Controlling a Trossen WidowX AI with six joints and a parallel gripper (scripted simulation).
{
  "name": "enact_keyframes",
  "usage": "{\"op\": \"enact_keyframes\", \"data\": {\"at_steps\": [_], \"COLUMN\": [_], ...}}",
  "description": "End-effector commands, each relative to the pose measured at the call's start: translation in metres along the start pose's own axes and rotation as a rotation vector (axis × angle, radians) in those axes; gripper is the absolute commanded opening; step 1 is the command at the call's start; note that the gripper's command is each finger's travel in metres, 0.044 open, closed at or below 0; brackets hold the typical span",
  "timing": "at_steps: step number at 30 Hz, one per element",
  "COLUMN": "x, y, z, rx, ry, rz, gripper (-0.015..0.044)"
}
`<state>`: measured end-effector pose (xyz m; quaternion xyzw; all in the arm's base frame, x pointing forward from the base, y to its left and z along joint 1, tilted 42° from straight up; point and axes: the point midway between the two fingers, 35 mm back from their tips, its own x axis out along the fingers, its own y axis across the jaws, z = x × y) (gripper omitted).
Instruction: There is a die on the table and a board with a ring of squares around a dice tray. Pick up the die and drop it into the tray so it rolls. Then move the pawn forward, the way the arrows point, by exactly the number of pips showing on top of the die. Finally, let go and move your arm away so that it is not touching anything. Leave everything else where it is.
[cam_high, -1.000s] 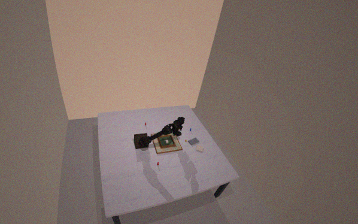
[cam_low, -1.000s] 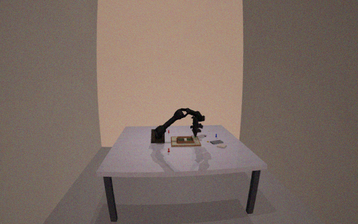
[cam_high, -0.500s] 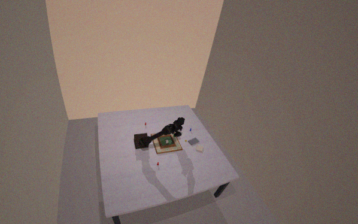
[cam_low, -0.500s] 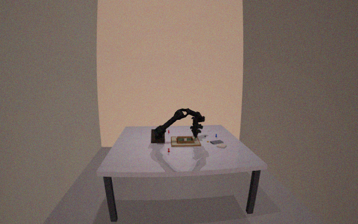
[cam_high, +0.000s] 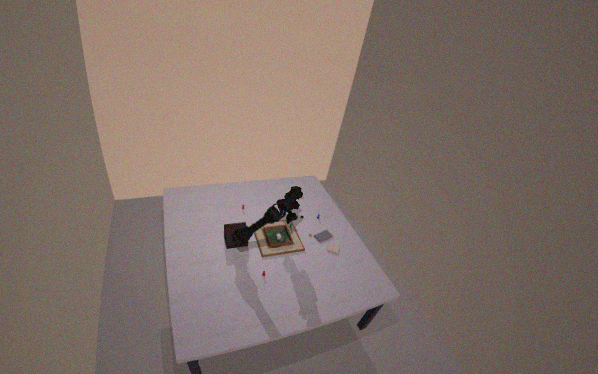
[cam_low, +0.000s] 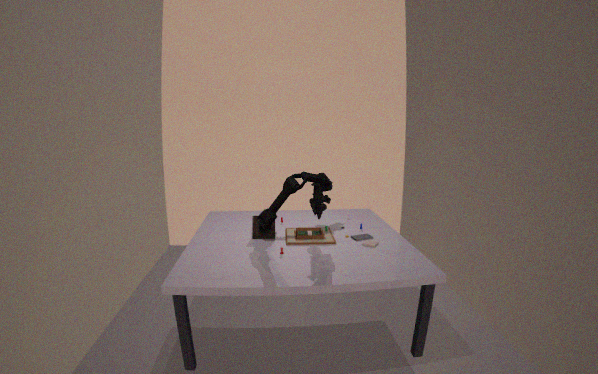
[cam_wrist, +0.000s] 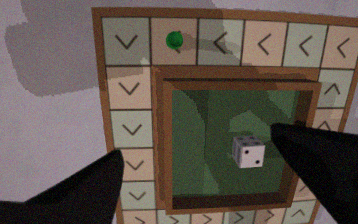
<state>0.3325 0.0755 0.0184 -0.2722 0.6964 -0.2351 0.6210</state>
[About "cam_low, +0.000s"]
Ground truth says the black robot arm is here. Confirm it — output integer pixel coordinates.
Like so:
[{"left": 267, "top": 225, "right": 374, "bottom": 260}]
[{"left": 256, "top": 172, "right": 333, "bottom": 234}]

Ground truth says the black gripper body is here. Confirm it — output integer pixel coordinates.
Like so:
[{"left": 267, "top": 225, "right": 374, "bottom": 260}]
[{"left": 309, "top": 193, "right": 327, "bottom": 209}]

